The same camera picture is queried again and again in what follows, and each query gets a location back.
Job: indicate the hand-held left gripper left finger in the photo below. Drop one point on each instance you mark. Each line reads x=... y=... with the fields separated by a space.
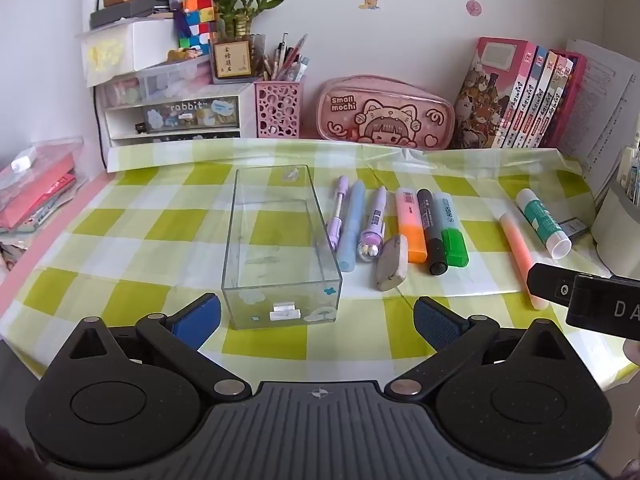
x=197 y=317

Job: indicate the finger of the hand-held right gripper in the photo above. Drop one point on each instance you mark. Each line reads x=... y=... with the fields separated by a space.
x=547 y=282

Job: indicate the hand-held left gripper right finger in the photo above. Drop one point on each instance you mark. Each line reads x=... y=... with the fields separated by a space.
x=435 y=321

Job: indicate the slim pink orange highlighter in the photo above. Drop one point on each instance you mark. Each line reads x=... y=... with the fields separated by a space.
x=520 y=255

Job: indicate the white green glue stick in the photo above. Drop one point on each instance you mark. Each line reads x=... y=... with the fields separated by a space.
x=542 y=220

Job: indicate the grey eraser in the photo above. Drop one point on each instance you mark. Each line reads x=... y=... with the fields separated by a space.
x=392 y=265

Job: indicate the green highlighter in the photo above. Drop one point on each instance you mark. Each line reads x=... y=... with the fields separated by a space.
x=452 y=235

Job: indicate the black marker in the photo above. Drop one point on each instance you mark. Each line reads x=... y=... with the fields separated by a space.
x=431 y=230

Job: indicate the clear plastic box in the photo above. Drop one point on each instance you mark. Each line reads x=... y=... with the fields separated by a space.
x=280 y=260

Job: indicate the purple cat paw pen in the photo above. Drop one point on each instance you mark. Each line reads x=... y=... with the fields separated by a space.
x=374 y=220

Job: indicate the light blue pen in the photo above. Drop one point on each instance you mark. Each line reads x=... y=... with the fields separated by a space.
x=351 y=225

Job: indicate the purple mechanical pencil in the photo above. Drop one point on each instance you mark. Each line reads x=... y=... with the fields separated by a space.
x=339 y=210

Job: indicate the green checked tablecloth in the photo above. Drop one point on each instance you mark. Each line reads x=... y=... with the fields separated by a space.
x=150 y=220

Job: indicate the pink book slipcase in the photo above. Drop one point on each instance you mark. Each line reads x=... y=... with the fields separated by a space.
x=570 y=95

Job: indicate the stack of papers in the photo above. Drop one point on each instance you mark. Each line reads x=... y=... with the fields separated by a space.
x=610 y=100

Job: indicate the tan spine book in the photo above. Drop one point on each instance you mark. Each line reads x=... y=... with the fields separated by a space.
x=542 y=87

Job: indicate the red spine book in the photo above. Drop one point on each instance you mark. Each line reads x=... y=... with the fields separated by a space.
x=553 y=87

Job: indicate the blue spine book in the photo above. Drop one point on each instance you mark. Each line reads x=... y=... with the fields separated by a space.
x=531 y=85

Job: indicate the white drawer organizer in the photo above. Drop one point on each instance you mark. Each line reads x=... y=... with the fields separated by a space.
x=185 y=115

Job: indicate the pink cover cat book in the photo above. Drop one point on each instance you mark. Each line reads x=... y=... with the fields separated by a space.
x=480 y=90

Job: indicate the pink box with clear lid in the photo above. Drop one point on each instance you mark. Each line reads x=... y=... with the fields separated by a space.
x=35 y=190

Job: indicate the pink pencil case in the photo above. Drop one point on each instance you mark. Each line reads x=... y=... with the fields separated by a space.
x=385 y=115

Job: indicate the pink pen holder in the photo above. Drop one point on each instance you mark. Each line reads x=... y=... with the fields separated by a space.
x=277 y=110

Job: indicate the clear storage box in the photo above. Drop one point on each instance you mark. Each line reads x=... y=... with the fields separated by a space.
x=160 y=80

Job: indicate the glass plant pot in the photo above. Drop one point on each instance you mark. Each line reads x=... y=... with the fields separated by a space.
x=232 y=60

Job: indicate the small figurine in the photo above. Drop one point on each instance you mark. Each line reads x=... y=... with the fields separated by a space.
x=182 y=54

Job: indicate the white box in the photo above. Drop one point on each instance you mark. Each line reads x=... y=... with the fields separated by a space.
x=145 y=42

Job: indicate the colourful puzzle cube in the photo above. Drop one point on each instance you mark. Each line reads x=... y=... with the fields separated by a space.
x=197 y=22

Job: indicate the black box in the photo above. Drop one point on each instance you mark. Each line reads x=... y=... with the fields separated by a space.
x=130 y=10

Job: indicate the bamboo plant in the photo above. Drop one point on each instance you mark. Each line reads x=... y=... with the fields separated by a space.
x=240 y=0

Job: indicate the round pink wall sticker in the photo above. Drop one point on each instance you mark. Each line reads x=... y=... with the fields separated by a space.
x=474 y=7

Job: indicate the brown animal wall sticker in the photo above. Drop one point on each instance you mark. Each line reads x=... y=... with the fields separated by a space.
x=371 y=1

